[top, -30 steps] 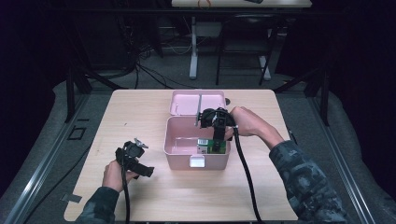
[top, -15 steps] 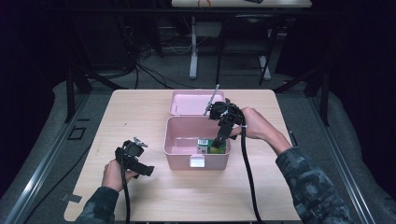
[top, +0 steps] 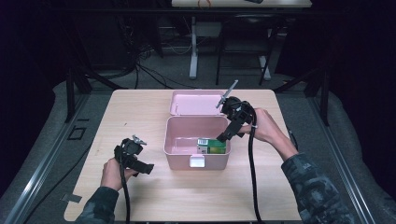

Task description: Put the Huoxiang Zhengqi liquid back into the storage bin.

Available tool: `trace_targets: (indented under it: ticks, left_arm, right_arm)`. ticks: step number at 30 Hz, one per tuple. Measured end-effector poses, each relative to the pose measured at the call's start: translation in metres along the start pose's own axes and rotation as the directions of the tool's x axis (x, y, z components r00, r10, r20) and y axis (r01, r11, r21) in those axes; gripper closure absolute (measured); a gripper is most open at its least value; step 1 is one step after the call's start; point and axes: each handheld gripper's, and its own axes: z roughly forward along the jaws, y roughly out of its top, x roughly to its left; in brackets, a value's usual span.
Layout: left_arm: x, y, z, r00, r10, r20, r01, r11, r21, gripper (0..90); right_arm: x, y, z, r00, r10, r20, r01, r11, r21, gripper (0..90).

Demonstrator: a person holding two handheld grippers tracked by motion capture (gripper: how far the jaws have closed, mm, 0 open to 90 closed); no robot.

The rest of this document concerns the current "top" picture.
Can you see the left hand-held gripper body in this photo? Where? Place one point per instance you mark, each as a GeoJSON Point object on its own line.
{"type": "Point", "coordinates": [127, 151]}

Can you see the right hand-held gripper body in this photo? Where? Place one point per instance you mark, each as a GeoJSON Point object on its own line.
{"type": "Point", "coordinates": [239, 110]}

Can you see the green and white carton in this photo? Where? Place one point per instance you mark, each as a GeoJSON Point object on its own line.
{"type": "Point", "coordinates": [214, 146]}

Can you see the person's left hand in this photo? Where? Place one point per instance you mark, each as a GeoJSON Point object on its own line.
{"type": "Point", "coordinates": [112, 175]}

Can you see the person's right hand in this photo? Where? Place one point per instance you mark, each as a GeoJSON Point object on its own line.
{"type": "Point", "coordinates": [267, 127]}

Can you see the white desk leg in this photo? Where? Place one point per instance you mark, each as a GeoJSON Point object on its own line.
{"type": "Point", "coordinates": [193, 56]}
{"type": "Point", "coordinates": [265, 68]}

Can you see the grey tape piece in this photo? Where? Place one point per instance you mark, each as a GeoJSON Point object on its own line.
{"type": "Point", "coordinates": [71, 198]}

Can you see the black chair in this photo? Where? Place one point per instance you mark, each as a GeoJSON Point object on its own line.
{"type": "Point", "coordinates": [246, 34]}

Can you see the black metal stand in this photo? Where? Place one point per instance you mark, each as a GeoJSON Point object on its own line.
{"type": "Point", "coordinates": [324, 99]}
{"type": "Point", "coordinates": [70, 93]}

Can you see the dark flat object on desk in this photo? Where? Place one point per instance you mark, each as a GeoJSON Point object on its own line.
{"type": "Point", "coordinates": [253, 1]}

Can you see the aluminium floor rail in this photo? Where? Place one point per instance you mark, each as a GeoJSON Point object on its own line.
{"type": "Point", "coordinates": [339, 158]}
{"type": "Point", "coordinates": [46, 161]}

